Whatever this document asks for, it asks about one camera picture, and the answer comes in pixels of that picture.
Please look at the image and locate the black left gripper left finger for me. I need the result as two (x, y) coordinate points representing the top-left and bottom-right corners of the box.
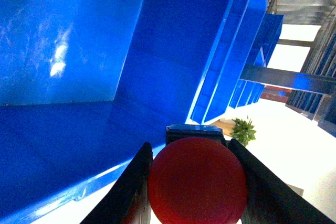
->
(82, 142), (153, 223)

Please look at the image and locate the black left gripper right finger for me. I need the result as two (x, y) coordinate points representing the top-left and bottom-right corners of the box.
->
(227, 138), (334, 224)

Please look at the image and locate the red mushroom push button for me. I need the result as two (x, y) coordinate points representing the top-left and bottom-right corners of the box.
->
(148, 124), (248, 223)

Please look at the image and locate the green potted plant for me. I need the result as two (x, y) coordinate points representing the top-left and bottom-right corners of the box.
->
(231, 117), (256, 147)

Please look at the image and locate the blue target upper bin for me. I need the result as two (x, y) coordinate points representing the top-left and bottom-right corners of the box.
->
(1, 0), (232, 223)

